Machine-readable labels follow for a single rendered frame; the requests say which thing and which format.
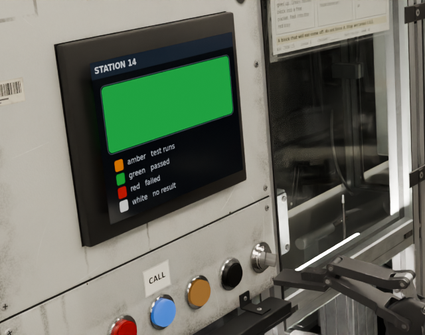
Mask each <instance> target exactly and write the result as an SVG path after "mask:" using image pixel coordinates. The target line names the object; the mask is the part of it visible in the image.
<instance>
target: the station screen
mask: <svg viewBox="0 0 425 335"><path fill-rule="evenodd" d="M226 57H228V72H229V81H230V96H231V104H232V112H229V113H227V114H223V115H221V116H217V117H215V118H211V119H209V120H205V121H203V122H199V123H197V124H193V125H191V126H187V127H185V128H181V129H179V130H175V131H173V132H169V133H166V134H163V135H160V136H157V137H154V138H151V139H148V140H145V141H142V142H139V143H136V144H133V145H130V146H127V147H124V148H121V149H118V150H115V151H112V152H110V143H109V137H108V127H107V121H106V111H105V105H104V95H103V89H105V88H109V87H112V86H117V85H120V84H125V83H128V82H133V81H136V80H140V79H143V78H148V77H151V76H156V75H159V74H164V73H167V72H171V71H174V70H179V69H182V68H187V67H190V66H195V65H198V64H203V63H206V62H210V61H214V60H218V59H222V58H226ZM90 70H91V76H92V86H93V91H94V102H95V107H96V117H97V123H98V133H99V138H100V148H101V154H102V163H103V169H104V179H105V185H106V195H107V200H108V211H109V216H110V225H111V224H114V223H117V222H118V221H121V220H123V219H126V218H128V217H131V216H133V215H136V214H138V213H141V212H142V211H145V210H147V209H150V208H152V207H155V206H157V205H160V204H162V203H165V202H166V201H169V200H171V199H174V198H176V197H179V196H181V195H184V194H186V193H188V192H190V191H193V190H195V189H198V188H200V187H202V186H205V185H208V184H210V183H212V182H214V181H217V180H219V179H222V178H224V177H227V176H229V175H232V174H234V173H236V172H238V171H241V170H243V164H242V148H241V140H240V124H239V115H238V100H237V91H236V75H235V67H234V51H233V42H232V32H229V33H224V34H221V35H215V36H211V37H206V38H203V39H197V40H193V41H188V42H185V43H179V44H176V45H170V46H167V47H161V48H158V49H152V50H149V51H143V52H140V53H134V54H131V55H126V56H120V57H116V58H111V59H108V60H102V61H98V62H93V63H90Z"/></svg>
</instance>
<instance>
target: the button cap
mask: <svg viewBox="0 0 425 335"><path fill-rule="evenodd" d="M175 314H176V307H175V304H174V302H173V301H171V300H168V299H163V300H161V301H160V302H159V303H158V304H157V306H156V307H155V310H154V315H153V317H154V321H155V323H156V324H157V325H159V326H162V327H165V326H168V325H170V323H172V321H173V320H174V318H175Z"/></svg>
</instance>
